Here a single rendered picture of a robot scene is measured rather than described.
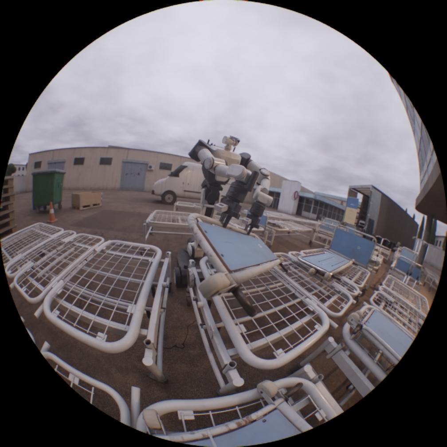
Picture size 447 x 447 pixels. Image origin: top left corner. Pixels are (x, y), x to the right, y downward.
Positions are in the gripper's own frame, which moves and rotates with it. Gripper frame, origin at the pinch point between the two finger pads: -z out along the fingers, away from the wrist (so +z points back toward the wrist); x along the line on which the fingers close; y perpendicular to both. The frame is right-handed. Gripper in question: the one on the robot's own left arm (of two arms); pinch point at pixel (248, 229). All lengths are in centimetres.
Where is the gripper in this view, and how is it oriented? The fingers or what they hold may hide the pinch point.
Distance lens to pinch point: 89.0
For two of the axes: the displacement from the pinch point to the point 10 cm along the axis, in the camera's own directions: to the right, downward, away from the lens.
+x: -7.4, -3.8, 5.6
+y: -5.3, -1.9, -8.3
